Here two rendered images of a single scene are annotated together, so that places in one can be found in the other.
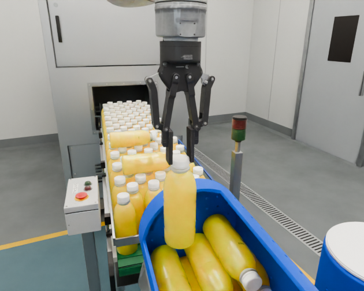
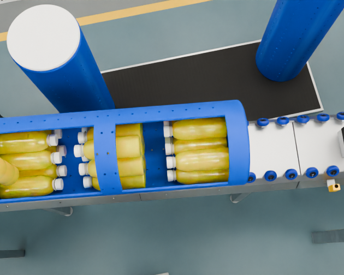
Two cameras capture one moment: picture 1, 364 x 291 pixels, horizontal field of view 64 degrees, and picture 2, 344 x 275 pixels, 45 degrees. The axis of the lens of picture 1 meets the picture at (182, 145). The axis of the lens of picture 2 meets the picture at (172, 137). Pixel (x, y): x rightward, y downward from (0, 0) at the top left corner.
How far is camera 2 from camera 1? 0.87 m
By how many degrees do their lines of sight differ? 67
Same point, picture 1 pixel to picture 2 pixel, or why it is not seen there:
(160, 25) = not seen: outside the picture
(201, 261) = (25, 163)
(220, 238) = (17, 147)
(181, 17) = not seen: outside the picture
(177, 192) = (0, 170)
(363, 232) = (22, 34)
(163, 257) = (11, 189)
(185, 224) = (12, 169)
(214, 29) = not seen: outside the picture
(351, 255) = (40, 58)
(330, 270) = (41, 76)
